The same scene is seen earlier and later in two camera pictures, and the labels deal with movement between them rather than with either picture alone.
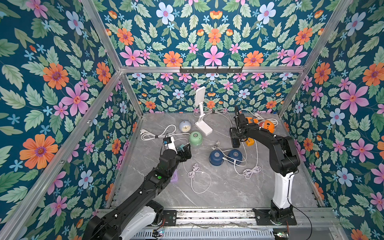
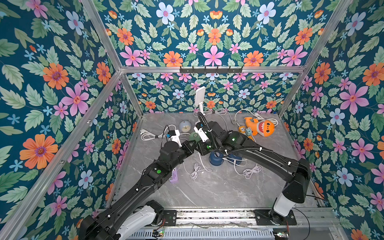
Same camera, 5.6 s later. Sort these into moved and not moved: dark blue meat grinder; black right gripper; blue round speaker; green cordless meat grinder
Moved: black right gripper
Not moved: dark blue meat grinder; blue round speaker; green cordless meat grinder
